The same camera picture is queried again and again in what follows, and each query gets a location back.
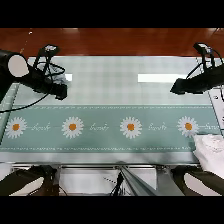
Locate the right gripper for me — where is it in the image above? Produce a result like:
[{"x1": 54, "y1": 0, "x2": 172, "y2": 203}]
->
[{"x1": 169, "y1": 75, "x2": 205, "y2": 96}]

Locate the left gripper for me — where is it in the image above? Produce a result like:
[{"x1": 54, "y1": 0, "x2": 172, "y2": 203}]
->
[{"x1": 42, "y1": 80, "x2": 69, "y2": 101}]

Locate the white garment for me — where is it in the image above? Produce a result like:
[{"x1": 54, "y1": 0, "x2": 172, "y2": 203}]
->
[{"x1": 192, "y1": 133, "x2": 224, "y2": 181}]

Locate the black cable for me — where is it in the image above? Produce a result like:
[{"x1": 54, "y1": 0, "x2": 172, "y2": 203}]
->
[{"x1": 0, "y1": 91, "x2": 51, "y2": 114}]

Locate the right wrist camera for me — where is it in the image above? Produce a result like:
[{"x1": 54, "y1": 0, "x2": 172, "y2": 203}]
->
[{"x1": 192, "y1": 41, "x2": 217, "y2": 73}]

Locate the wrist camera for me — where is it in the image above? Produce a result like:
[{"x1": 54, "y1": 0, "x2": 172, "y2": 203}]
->
[
  {"x1": 192, "y1": 41, "x2": 217, "y2": 73},
  {"x1": 32, "y1": 43, "x2": 62, "y2": 74}
]

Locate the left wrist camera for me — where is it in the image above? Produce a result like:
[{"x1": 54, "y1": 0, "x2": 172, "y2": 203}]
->
[{"x1": 32, "y1": 43, "x2": 62, "y2": 74}]

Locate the silver frame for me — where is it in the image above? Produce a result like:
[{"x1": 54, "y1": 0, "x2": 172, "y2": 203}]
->
[{"x1": 0, "y1": 84, "x2": 224, "y2": 197}]

